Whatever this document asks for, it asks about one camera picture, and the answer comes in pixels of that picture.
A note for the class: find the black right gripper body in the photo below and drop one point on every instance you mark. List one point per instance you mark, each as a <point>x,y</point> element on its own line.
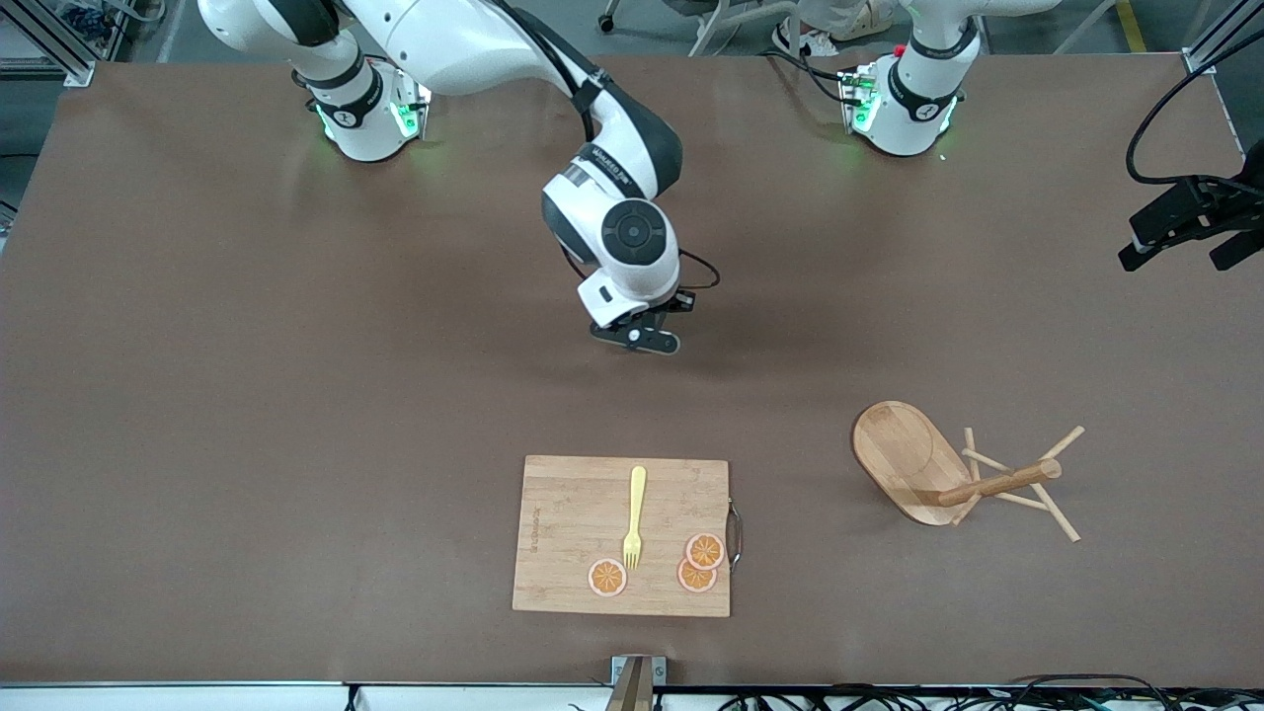
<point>677,300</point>

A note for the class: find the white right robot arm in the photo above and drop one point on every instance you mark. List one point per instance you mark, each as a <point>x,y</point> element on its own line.
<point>444,39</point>

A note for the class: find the wooden mug tree rack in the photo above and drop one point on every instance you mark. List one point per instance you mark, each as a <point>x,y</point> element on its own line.
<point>899,454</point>

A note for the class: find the yellow plastic fork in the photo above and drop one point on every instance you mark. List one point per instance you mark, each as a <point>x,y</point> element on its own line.
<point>637,494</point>

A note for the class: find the orange slice toy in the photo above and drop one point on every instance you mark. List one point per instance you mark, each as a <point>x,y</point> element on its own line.
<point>693,581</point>
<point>607,578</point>
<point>705,550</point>

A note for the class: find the bamboo cutting board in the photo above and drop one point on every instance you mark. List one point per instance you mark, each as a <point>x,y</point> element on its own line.
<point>573,533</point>

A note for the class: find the grey chair base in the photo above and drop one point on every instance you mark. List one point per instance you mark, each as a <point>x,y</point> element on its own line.
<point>709,35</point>

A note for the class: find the white sneaker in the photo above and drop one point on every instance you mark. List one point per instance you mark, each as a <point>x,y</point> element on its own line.
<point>815,44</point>

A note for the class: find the beige slipper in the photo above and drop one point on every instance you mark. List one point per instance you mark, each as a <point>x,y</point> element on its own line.
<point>869,18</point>

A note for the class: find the aluminium frame post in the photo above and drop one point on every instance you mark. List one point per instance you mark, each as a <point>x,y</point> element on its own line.
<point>1200,61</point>
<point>74,71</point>

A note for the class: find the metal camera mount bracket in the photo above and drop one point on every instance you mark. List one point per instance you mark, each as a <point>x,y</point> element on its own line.
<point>637,681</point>

